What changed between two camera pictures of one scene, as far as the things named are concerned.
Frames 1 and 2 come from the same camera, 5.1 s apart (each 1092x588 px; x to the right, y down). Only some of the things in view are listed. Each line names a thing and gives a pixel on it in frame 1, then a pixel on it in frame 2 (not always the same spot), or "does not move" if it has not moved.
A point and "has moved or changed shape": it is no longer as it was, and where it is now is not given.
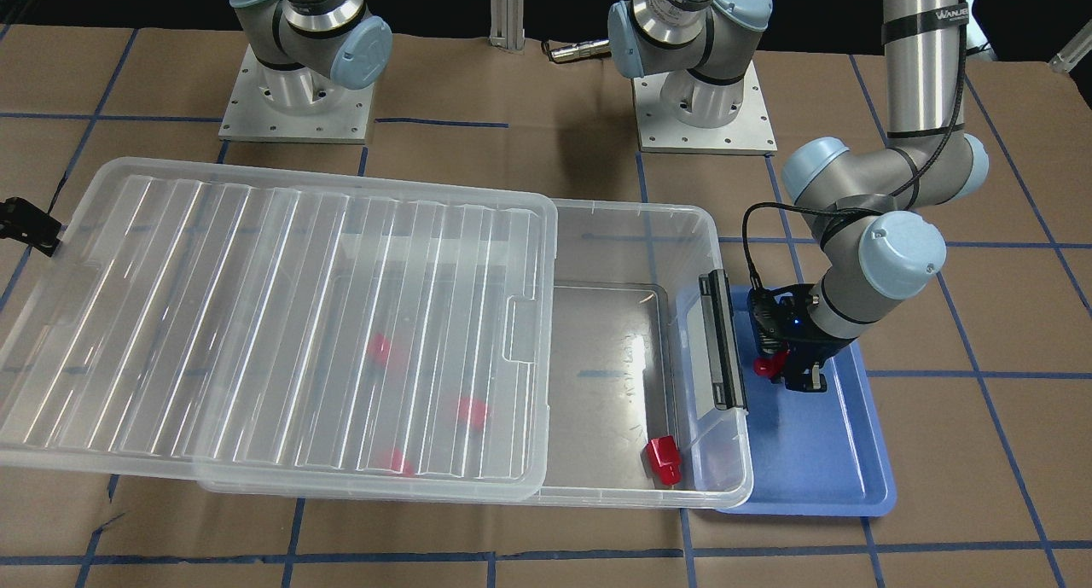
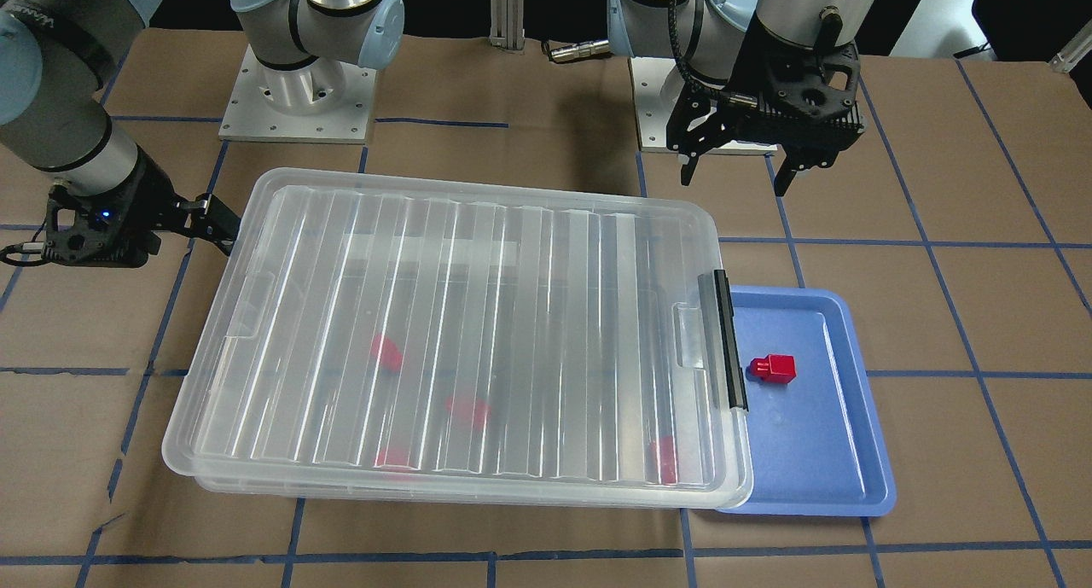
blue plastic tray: [816, 453] does not move
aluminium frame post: [507, 27] does not move
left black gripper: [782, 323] to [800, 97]
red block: [770, 365] does not move
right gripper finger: [20, 220] to [121, 229]
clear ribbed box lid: [233, 325] has moved or changed shape
